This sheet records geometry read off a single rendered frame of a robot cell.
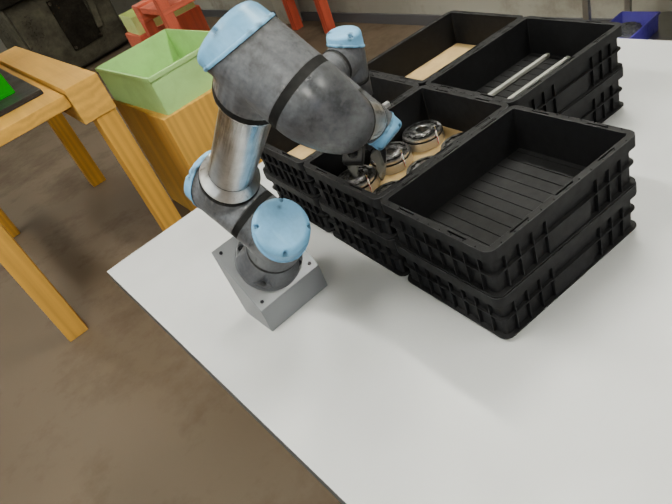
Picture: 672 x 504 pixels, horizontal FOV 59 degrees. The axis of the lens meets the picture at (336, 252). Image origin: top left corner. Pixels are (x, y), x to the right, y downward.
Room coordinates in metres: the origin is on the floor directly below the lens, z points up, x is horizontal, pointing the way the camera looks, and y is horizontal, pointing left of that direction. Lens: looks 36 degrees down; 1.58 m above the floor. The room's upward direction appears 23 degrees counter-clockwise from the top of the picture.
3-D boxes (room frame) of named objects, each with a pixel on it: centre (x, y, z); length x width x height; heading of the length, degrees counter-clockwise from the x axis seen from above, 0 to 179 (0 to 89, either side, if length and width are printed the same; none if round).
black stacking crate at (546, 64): (1.36, -0.62, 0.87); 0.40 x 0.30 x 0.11; 112
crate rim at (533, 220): (0.93, -0.36, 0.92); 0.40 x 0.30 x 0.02; 112
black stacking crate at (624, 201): (0.93, -0.36, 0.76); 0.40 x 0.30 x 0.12; 112
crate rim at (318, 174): (1.21, -0.24, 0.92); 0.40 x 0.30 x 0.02; 112
